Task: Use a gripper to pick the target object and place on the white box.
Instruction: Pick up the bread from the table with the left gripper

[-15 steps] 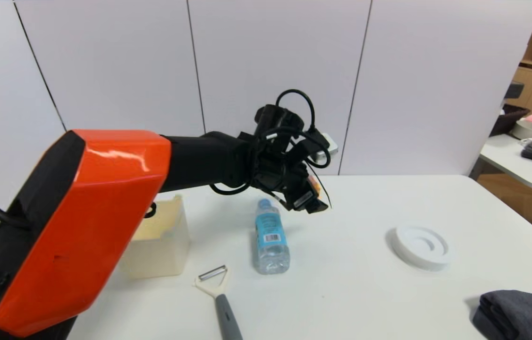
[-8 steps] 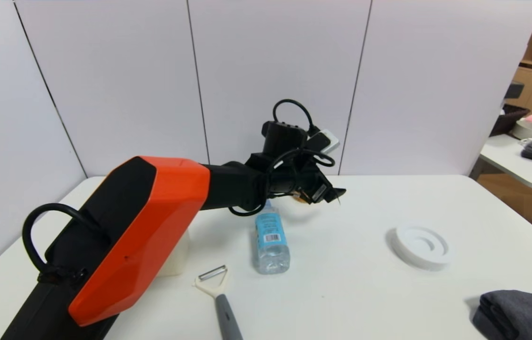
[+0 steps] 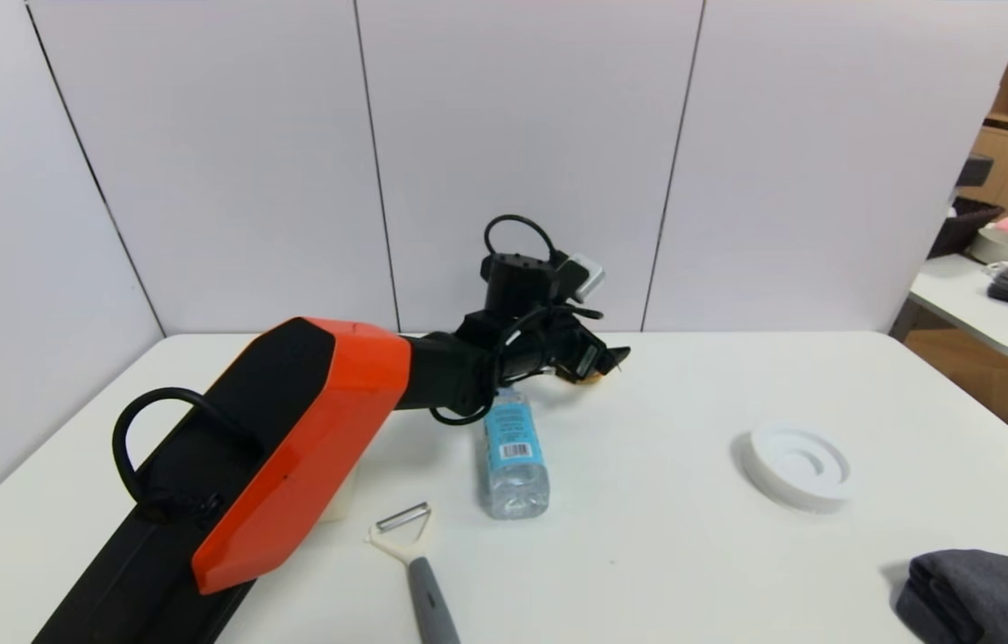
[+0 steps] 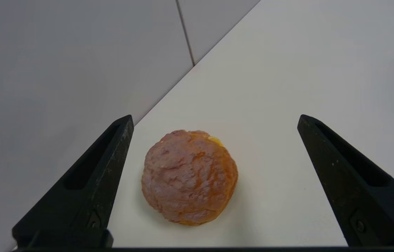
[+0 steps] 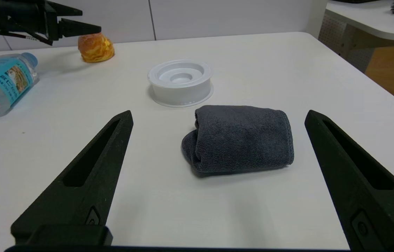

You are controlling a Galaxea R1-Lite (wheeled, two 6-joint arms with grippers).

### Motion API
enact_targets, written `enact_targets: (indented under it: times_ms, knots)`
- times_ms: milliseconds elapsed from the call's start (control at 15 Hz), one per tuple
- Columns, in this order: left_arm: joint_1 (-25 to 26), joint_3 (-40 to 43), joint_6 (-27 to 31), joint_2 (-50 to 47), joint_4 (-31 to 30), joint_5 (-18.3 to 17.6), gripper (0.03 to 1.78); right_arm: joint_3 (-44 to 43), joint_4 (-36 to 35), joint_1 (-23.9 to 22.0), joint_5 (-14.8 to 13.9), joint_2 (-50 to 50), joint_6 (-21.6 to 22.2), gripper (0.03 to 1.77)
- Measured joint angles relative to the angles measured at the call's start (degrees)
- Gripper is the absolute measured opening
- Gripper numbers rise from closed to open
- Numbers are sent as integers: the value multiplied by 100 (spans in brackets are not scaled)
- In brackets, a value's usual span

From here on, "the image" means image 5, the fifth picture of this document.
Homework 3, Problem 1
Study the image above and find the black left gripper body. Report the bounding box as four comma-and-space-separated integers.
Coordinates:
0, 0, 60, 46

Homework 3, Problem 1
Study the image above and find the white side table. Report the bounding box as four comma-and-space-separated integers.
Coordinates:
324, 0, 394, 48

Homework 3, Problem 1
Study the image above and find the white round plastic container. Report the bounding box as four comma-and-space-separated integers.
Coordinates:
147, 59, 214, 108

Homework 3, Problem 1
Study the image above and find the cream puff pastry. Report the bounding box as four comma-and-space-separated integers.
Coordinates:
78, 33, 115, 63

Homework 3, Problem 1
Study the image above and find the clear water bottle blue label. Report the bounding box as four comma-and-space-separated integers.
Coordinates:
0, 52, 40, 120

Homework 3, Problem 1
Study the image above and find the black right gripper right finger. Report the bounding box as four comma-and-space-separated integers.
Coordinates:
305, 110, 394, 252

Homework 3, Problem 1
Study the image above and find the dark grey folded towel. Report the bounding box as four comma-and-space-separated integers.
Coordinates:
181, 105, 294, 177

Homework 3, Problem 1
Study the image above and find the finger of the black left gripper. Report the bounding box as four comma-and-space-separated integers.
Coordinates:
58, 19, 102, 38
46, 0, 83, 16

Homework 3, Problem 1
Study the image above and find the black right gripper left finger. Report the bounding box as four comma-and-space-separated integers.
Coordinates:
11, 110, 134, 245

